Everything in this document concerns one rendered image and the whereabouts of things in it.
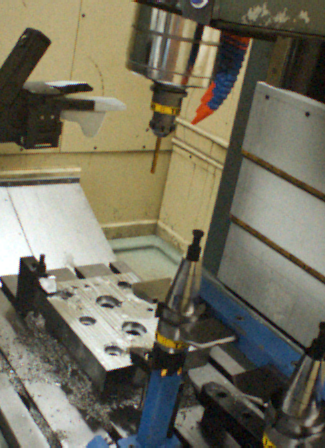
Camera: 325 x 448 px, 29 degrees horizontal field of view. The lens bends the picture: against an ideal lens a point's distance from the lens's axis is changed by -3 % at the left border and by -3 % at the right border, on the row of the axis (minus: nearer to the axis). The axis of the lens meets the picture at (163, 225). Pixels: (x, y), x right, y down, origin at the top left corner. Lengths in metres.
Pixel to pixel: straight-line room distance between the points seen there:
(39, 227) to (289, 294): 0.90
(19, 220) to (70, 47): 0.58
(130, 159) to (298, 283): 1.07
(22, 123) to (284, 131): 0.69
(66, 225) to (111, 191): 0.32
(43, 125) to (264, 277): 0.78
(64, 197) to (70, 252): 0.24
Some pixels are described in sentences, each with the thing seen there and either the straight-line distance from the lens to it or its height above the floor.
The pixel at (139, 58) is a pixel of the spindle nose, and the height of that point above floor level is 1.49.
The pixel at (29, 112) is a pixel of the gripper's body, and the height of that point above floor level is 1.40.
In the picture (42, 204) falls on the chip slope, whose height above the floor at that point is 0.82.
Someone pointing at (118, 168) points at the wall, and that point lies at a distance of 2.31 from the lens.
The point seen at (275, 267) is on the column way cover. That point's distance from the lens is 1.48.
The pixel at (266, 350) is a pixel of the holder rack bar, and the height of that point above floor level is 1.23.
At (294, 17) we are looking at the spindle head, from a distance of 0.71.
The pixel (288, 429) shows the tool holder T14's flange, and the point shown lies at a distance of 0.69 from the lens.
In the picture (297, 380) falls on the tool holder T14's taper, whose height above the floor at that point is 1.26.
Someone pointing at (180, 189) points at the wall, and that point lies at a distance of 2.38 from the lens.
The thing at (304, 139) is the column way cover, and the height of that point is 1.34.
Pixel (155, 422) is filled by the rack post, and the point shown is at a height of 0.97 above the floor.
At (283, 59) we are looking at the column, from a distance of 1.45.
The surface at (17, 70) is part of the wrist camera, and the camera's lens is 0.88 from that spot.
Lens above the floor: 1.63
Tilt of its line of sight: 23 degrees down
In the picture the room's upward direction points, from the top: 12 degrees clockwise
